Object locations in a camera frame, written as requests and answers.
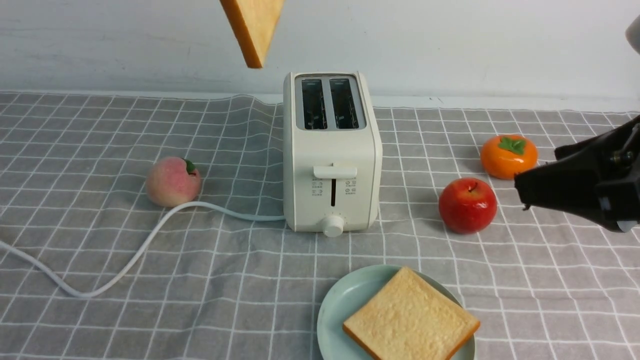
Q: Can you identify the grey checkered tablecloth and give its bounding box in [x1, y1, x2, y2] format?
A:
[0, 92, 639, 360]

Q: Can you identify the light green plate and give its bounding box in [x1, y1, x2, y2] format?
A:
[317, 264, 476, 360]

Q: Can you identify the orange persimmon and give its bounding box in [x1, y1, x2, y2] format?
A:
[480, 134, 538, 180]

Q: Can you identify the white two-slot toaster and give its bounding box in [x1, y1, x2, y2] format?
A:
[282, 71, 383, 237]

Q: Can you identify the white toaster power cable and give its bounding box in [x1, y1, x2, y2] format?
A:
[0, 201, 286, 299]

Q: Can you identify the red apple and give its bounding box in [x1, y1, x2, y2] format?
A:
[438, 177, 498, 235]

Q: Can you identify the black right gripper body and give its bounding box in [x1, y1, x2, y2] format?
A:
[514, 117, 640, 233]

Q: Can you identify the toasted bread slice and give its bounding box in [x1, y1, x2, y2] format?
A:
[220, 0, 285, 69]
[342, 267, 481, 360]

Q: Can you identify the pink peach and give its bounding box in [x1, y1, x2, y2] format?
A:
[145, 156, 202, 208]

